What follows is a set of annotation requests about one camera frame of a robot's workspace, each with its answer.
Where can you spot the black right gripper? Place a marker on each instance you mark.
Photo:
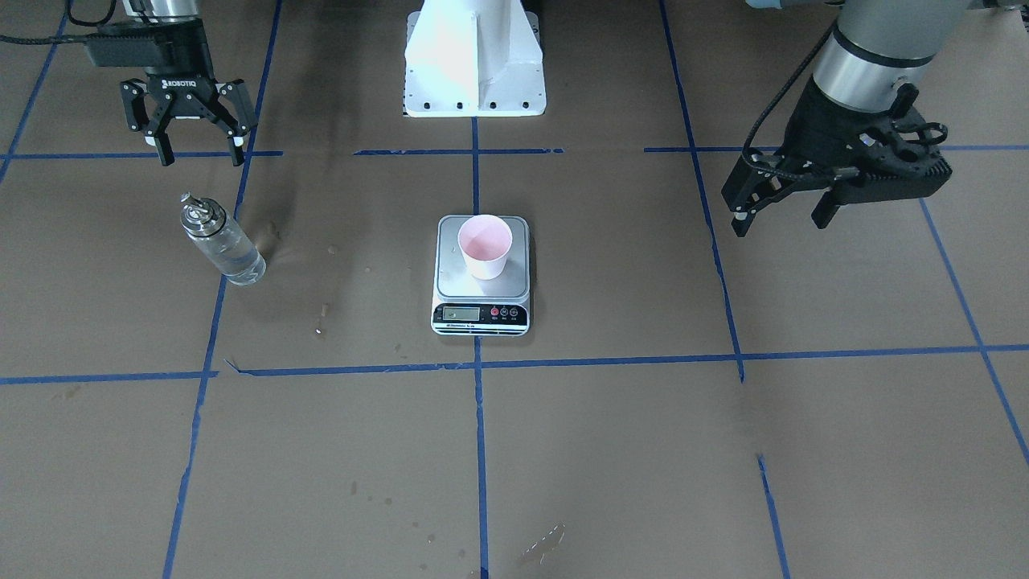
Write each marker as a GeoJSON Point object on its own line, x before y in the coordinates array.
{"type": "Point", "coordinates": [178, 50]}

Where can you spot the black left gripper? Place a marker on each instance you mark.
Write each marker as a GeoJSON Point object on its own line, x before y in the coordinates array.
{"type": "Point", "coordinates": [812, 129]}

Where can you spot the pink cup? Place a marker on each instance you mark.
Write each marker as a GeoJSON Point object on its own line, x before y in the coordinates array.
{"type": "Point", "coordinates": [484, 242]}

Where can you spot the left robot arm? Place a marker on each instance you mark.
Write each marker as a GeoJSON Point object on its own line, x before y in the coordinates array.
{"type": "Point", "coordinates": [869, 48]}

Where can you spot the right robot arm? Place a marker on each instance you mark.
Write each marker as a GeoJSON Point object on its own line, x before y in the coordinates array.
{"type": "Point", "coordinates": [158, 12]}

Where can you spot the digital kitchen scale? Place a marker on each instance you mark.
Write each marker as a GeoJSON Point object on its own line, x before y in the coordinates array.
{"type": "Point", "coordinates": [464, 305]}

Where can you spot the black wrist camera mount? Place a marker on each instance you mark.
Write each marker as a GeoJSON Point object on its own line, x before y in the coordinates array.
{"type": "Point", "coordinates": [178, 49]}

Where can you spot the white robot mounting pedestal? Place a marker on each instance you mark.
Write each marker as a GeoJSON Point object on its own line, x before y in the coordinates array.
{"type": "Point", "coordinates": [474, 59]}

